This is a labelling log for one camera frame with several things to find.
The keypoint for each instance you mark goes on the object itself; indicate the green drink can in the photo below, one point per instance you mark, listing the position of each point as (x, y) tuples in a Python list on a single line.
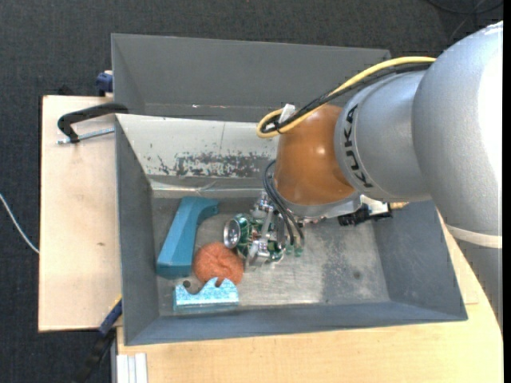
[(233, 231)]

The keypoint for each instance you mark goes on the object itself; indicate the blue pistol-shaped plastic block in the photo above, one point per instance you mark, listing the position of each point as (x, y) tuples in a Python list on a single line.
[(179, 238)]

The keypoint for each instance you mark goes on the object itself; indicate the pale wood board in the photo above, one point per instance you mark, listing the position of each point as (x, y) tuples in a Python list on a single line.
[(78, 222)]

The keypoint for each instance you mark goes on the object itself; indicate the orange fuzzy ball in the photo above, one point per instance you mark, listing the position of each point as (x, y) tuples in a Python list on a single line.
[(217, 262)]

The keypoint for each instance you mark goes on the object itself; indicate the black cylinder on white bracket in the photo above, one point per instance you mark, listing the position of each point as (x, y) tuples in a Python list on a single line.
[(355, 218)]

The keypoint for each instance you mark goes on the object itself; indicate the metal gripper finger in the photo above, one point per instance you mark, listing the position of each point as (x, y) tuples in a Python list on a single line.
[(258, 253), (259, 210)]

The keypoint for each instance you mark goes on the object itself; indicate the grey metal bin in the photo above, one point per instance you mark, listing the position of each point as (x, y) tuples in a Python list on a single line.
[(351, 265)]

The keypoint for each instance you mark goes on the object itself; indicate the blue cut-out sponge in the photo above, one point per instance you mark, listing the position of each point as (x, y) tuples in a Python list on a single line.
[(215, 295)]

